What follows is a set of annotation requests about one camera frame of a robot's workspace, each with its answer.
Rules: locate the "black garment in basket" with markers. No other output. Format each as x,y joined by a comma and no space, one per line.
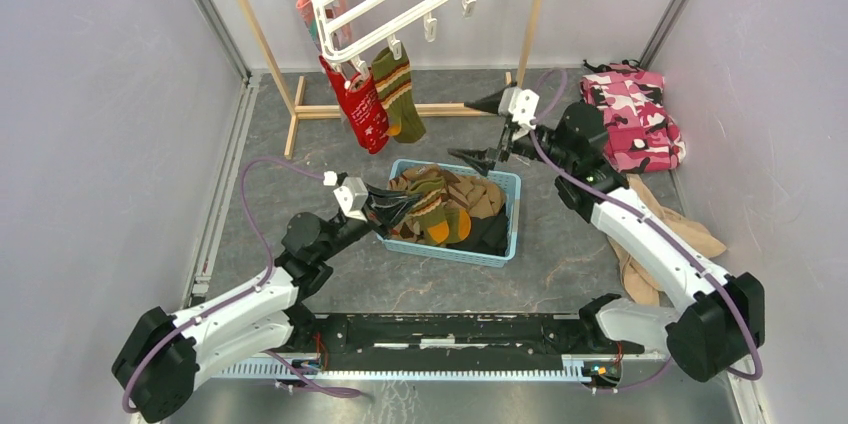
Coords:
488,235

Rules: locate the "pink patterned sock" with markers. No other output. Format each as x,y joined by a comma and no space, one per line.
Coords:
342,37

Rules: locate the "pink camouflage bag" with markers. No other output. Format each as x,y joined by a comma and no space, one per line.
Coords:
642,136

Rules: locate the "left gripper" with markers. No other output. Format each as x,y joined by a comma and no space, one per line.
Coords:
384,208

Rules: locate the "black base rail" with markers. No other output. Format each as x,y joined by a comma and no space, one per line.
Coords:
422,342

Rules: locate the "green striped sock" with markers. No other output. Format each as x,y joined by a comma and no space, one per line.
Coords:
393,81
440,216

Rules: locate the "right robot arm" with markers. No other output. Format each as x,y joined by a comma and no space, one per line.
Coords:
717,322

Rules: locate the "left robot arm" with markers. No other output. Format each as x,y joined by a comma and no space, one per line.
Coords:
168,356

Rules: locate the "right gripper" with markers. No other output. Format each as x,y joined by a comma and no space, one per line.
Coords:
482,159

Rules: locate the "red snowflake sock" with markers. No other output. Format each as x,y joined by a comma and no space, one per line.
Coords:
369,121

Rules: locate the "light blue plastic basket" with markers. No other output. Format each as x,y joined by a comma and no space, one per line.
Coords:
509,183

